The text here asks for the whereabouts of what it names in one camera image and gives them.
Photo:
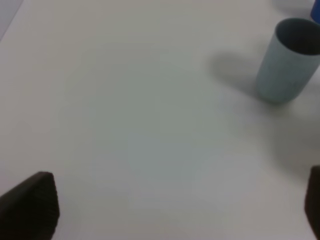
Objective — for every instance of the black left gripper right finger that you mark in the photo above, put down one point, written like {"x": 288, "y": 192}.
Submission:
{"x": 312, "y": 201}

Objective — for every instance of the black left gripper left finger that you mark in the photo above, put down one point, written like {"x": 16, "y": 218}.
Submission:
{"x": 30, "y": 210}

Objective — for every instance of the teal plastic cup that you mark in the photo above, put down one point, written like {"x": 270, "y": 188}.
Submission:
{"x": 290, "y": 61}

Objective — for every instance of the blue sleeved paper cup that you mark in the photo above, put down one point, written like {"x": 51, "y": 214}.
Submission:
{"x": 315, "y": 12}

